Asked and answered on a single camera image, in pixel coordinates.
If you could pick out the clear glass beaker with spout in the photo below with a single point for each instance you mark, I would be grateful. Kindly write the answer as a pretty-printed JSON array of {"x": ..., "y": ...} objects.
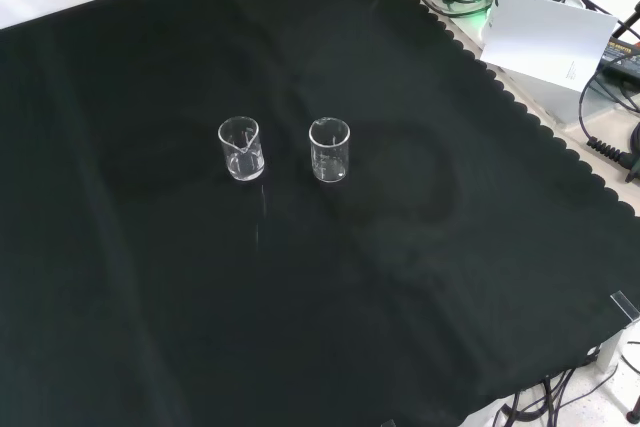
[{"x": 245, "y": 169}]

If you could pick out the black cloth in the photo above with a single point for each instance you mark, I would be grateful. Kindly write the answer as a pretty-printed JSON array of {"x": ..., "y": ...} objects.
[{"x": 150, "y": 272}]

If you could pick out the clear tape piece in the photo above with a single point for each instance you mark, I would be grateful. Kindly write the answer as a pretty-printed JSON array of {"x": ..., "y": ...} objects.
[
  {"x": 388, "y": 423},
  {"x": 625, "y": 306}
]

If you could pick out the white box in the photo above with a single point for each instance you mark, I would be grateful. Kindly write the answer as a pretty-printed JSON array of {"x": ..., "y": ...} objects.
[{"x": 560, "y": 102}]

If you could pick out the pale board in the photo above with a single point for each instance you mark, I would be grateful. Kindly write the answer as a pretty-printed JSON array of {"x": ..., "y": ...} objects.
[{"x": 540, "y": 37}]

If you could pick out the black power adapter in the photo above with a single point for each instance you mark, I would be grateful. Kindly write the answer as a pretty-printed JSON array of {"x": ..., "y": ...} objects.
[{"x": 622, "y": 54}]

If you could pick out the black tripod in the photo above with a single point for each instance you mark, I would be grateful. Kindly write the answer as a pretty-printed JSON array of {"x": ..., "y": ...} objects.
[{"x": 629, "y": 23}]

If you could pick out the white bench bracket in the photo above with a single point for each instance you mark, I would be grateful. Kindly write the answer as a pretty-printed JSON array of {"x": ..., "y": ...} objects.
[{"x": 607, "y": 354}]

